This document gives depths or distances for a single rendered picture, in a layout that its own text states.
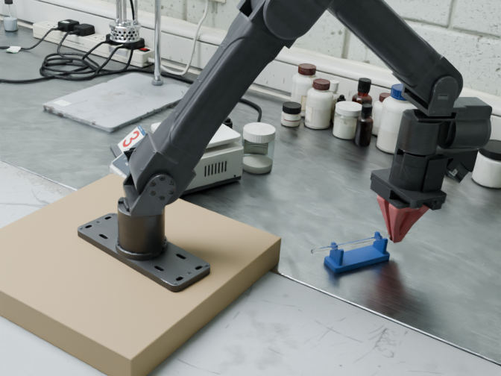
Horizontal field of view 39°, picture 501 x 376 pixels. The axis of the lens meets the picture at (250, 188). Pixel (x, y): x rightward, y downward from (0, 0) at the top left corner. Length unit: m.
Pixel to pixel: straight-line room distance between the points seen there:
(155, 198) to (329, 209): 0.40
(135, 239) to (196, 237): 0.12
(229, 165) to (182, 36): 0.65
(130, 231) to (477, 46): 0.87
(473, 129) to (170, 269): 0.46
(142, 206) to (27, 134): 0.60
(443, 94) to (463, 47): 0.56
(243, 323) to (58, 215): 0.33
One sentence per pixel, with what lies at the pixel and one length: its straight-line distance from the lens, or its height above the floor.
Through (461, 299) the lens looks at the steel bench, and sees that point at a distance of 1.05.
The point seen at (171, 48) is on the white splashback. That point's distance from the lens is 1.85.
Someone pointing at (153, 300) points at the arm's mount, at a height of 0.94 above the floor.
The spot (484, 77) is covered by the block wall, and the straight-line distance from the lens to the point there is 1.54.
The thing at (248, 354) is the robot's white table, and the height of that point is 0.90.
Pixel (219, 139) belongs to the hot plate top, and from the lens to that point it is 1.22.
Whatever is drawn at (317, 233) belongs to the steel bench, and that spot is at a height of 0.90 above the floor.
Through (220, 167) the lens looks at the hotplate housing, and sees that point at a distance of 1.23.
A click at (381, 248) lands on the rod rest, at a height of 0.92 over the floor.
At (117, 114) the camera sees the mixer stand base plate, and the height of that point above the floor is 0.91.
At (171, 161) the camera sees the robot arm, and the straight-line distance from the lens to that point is 0.89.
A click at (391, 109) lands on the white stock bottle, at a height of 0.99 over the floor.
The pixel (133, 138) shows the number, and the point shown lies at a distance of 1.37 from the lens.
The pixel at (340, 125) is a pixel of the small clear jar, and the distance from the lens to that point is 1.48.
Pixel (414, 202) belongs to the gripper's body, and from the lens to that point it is 1.02.
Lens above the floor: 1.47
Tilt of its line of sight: 27 degrees down
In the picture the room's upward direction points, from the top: 4 degrees clockwise
